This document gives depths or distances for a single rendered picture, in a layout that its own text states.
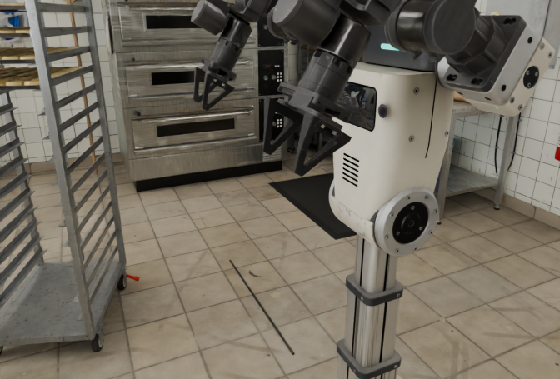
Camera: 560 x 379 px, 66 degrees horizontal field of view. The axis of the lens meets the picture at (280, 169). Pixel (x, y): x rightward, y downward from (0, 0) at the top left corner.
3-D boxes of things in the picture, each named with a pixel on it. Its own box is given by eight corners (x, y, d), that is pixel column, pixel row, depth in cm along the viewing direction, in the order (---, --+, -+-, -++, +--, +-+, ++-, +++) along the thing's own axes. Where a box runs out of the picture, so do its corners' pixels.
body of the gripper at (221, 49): (207, 68, 92) (223, 37, 91) (198, 63, 101) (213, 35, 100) (234, 82, 95) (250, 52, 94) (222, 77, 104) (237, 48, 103)
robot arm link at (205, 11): (269, -2, 92) (254, 0, 100) (222, -33, 87) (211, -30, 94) (244, 50, 94) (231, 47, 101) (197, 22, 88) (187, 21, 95)
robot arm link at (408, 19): (487, 18, 62) (457, 18, 67) (444, -23, 57) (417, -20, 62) (455, 76, 63) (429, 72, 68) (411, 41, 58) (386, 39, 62)
